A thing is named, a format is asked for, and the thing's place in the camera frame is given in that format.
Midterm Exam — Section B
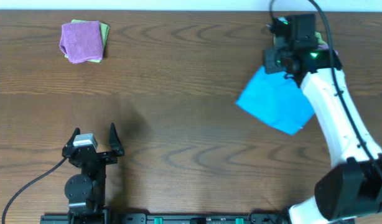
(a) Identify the blue microfiber cloth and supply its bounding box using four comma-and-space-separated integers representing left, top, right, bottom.
236, 66, 314, 135

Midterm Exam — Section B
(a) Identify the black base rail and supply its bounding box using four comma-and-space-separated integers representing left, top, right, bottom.
40, 210, 290, 224

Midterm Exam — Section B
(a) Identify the folded purple cloth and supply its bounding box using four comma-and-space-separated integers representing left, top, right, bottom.
59, 21, 104, 65

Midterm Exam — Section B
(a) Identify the folded green cloth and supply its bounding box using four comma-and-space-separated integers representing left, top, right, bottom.
64, 19, 111, 63

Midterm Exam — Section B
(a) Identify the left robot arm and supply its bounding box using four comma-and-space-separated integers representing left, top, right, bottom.
62, 123, 124, 221

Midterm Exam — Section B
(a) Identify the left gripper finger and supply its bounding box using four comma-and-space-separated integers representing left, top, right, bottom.
66, 128, 80, 146
109, 123, 122, 150

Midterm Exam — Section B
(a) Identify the crumpled green cloth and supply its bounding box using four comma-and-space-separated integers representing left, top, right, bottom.
273, 32, 328, 48

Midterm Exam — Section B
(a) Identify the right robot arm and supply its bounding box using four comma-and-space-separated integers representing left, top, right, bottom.
264, 14, 382, 224

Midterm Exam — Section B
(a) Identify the crumpled purple cloth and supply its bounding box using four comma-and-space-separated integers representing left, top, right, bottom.
318, 45, 338, 55

